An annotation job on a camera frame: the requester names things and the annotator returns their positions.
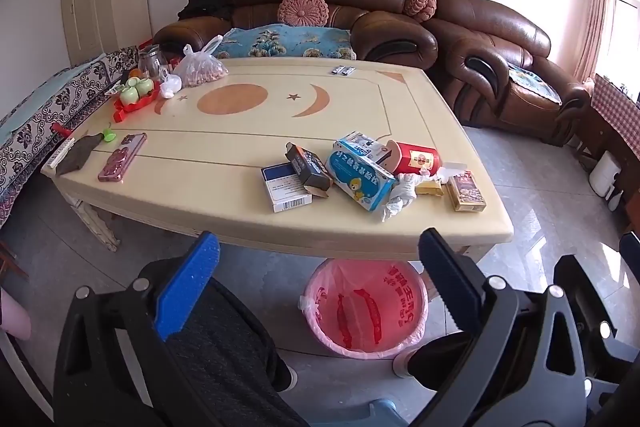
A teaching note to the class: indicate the plastic bag of peanuts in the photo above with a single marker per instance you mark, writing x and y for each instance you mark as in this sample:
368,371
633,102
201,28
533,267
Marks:
202,69

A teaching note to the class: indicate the black and white patterned cloth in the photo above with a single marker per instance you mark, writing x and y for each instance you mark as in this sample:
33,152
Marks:
45,107

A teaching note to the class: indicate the red checkered tablecloth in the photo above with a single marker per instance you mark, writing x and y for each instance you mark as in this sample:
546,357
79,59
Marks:
617,99

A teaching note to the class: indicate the silver lighter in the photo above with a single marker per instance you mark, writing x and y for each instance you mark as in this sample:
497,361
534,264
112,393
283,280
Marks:
336,70
348,70

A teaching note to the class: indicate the brown leather armchair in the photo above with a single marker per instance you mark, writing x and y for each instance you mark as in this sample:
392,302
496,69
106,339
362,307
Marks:
500,37

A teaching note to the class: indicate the blue floral sofa cover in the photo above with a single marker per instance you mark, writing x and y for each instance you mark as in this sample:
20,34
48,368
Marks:
285,42

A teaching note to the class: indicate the small white plastic bag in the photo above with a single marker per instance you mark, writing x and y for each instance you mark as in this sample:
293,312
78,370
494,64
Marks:
170,87

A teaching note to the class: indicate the pink curtain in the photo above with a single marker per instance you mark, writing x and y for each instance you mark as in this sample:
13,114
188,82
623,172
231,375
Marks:
595,7

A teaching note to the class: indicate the small white tissue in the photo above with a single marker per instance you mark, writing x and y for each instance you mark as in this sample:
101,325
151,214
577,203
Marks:
452,169

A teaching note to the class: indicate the black clothing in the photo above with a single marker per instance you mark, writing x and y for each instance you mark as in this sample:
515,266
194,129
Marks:
205,4

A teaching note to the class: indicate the green tea cup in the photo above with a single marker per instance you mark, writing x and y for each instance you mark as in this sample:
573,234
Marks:
144,87
130,95

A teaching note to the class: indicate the blue armchair seat cloth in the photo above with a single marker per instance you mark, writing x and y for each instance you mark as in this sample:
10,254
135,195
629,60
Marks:
535,82

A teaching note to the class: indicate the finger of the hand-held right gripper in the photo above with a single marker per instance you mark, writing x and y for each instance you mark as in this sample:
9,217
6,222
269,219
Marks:
592,307
631,249

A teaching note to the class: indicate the red tray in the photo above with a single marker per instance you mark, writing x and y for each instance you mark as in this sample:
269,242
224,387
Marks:
135,107

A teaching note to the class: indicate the small orange fruit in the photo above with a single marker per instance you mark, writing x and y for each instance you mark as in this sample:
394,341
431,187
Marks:
135,74

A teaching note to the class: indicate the long brown leather sofa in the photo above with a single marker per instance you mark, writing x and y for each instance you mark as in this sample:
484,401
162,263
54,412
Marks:
390,32

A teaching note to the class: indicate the small white bottle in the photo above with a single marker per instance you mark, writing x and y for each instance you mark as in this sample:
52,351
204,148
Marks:
616,201

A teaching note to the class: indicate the pink trash bin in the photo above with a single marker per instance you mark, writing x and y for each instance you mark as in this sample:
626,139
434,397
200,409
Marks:
367,317

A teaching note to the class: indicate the dark box with orange stripe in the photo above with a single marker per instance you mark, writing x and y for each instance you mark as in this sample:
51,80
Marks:
310,167

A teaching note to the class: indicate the white and blue medicine box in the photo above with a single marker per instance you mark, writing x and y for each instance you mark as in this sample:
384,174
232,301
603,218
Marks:
285,187

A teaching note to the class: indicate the pink phone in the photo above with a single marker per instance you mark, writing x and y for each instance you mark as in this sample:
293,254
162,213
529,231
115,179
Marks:
121,158

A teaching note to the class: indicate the gold cigarette box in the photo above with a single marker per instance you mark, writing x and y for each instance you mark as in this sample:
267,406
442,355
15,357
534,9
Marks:
466,193

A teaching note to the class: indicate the blue cartoon medicine box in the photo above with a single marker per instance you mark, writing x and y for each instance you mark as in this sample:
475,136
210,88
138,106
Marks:
357,179

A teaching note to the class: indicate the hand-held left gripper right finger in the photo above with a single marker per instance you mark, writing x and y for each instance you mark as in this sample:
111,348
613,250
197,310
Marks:
450,287

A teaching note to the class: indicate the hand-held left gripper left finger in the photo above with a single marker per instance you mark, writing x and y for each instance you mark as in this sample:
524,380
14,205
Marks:
192,282

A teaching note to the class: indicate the white jug on floor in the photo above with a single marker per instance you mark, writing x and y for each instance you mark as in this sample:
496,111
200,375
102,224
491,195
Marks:
605,172

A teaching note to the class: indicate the yellow snack wrapper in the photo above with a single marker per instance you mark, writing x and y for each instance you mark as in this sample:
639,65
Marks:
430,188

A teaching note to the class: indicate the small green object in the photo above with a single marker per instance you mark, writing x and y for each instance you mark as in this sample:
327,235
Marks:
108,136

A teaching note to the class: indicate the person's right leg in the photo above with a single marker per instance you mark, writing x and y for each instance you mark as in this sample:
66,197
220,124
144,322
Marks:
435,359

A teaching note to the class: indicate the blue plastic stool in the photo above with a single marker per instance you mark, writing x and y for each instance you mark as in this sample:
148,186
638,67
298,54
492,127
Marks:
360,414

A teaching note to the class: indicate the red paper cup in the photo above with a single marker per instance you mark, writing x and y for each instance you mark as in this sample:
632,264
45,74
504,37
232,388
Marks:
417,158

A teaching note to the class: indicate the glass jar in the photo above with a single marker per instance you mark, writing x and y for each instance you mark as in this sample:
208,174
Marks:
151,62

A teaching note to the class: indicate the dark grey cloth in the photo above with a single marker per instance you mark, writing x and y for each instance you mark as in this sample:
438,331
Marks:
77,154

